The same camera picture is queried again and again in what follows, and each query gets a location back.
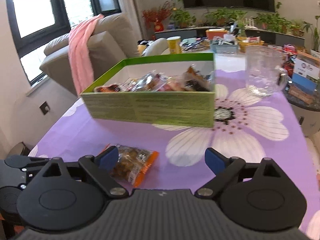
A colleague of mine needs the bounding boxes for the white round coffee table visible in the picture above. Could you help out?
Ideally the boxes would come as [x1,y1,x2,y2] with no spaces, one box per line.
[152,49,246,75]

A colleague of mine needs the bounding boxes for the purple floral tablecloth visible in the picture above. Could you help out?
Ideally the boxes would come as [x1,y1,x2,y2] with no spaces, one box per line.
[30,70,319,239]

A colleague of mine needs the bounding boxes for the yellow tin can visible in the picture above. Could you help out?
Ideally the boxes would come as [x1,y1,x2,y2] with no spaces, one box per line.
[167,36,182,54]

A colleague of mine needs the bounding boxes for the blue white cardboard box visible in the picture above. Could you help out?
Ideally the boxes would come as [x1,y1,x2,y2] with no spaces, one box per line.
[289,50,319,105]

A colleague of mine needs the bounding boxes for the large leafy floor plant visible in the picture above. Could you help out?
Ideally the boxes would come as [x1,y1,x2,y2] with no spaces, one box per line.
[303,15,320,52]

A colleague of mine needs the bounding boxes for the red flower vase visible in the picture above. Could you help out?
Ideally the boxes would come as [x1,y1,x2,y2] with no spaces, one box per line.
[142,1,171,32]

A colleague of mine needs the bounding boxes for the black round side table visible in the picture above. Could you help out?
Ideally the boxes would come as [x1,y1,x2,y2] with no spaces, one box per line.
[283,88,319,137]

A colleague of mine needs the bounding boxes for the green white cardboard box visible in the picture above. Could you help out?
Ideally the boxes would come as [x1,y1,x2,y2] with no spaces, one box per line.
[81,53,215,128]

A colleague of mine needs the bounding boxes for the orange tissue box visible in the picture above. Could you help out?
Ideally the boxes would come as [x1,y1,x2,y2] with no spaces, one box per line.
[206,28,228,40]

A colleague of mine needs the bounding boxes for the clear glass mug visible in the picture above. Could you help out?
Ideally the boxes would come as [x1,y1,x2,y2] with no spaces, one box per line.
[245,46,288,98]

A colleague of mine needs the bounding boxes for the pink towel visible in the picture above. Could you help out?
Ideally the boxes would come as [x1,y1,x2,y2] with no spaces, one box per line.
[68,14,104,95]

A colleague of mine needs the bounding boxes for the small orange clear snack packet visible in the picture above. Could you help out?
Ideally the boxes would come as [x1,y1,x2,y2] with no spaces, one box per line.
[94,144,159,187]

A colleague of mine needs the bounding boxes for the yellow woven basket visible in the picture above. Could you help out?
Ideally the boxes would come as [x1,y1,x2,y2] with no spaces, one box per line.
[236,36,265,53]

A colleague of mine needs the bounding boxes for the beige armchair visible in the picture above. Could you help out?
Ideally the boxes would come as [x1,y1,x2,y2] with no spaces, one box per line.
[40,13,142,95]

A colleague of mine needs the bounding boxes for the grey blue plastic tray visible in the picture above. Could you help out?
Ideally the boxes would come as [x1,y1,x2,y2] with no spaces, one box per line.
[210,40,239,55]

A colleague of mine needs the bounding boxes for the dark tv cabinet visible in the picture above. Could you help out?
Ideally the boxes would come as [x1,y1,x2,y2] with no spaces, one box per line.
[154,25,306,48]

